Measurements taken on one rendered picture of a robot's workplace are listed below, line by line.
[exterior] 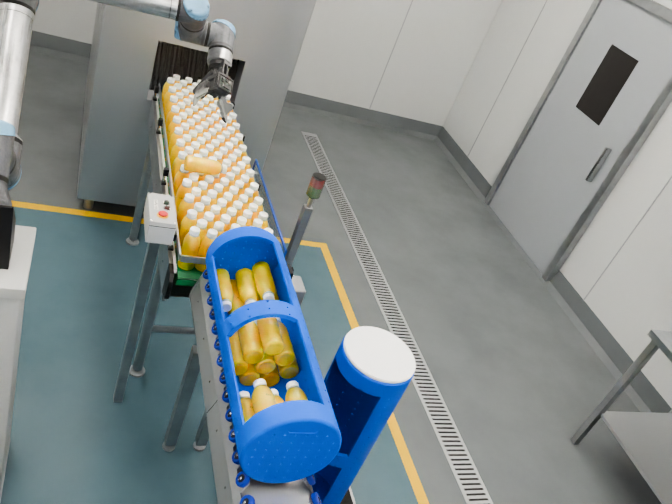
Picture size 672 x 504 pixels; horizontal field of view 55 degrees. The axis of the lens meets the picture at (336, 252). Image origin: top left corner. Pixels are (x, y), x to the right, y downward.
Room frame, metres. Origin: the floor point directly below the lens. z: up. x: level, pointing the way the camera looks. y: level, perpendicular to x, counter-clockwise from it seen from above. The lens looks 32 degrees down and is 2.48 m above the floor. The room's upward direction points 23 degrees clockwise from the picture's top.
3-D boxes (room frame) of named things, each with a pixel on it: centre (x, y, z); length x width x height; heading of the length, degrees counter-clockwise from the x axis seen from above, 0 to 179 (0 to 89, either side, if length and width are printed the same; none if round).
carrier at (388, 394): (1.84, -0.29, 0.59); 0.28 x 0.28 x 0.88
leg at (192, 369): (1.92, 0.36, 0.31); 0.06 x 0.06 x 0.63; 28
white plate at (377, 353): (1.84, -0.29, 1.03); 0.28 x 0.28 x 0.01
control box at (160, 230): (2.05, 0.68, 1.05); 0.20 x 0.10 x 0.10; 28
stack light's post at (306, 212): (2.52, 0.19, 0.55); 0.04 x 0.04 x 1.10; 28
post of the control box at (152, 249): (2.05, 0.68, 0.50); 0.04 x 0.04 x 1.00; 28
